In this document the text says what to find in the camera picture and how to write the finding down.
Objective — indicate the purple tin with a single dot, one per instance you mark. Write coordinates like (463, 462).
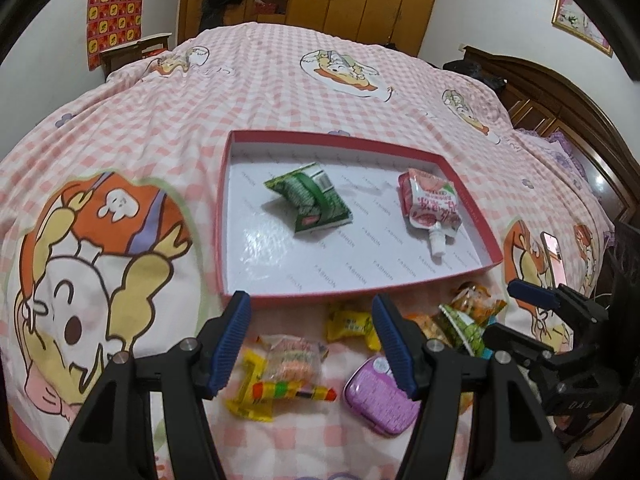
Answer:
(372, 402)

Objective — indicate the yellow candy packet green mark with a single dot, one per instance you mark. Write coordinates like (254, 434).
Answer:
(350, 325)

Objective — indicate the purple lace cloth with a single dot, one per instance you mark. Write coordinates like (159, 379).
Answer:
(565, 160)

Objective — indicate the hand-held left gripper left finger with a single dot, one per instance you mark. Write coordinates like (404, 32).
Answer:
(232, 347)

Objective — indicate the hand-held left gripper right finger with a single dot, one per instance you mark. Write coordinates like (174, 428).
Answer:
(395, 352)

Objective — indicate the pink smartphone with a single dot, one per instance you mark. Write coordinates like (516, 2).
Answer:
(554, 257)

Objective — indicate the red yellow wall poster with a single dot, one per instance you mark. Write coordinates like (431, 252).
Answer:
(116, 22)

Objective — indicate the dark wooden headboard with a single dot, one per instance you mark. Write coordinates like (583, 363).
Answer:
(560, 90)

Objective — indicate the pink drink pouch white cap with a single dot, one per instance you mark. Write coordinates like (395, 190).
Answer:
(430, 205)

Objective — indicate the clear pastry snack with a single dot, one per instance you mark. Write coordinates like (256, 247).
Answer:
(295, 360)

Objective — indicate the long orange cracker packet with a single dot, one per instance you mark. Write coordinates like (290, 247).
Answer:
(425, 327)

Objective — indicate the framed wall picture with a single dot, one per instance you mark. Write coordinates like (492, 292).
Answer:
(580, 20)

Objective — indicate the large green snack packet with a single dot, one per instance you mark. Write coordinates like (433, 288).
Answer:
(310, 200)

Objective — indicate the small yellow candy packet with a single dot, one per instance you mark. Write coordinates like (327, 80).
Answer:
(251, 367)

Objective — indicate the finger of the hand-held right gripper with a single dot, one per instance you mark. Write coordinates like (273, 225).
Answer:
(530, 292)
(510, 342)

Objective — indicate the orange green gummy packet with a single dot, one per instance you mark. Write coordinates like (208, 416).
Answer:
(480, 305)

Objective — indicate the small green snack packet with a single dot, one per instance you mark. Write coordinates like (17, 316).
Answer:
(465, 332)

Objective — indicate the red shallow cardboard box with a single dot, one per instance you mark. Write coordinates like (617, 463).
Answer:
(280, 260)

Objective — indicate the wooden chair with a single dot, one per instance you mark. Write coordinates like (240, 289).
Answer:
(125, 52)

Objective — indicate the pink checkered printed blanket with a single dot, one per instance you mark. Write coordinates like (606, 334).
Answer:
(200, 100)

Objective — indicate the black cloth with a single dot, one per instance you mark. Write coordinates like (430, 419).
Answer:
(470, 72)

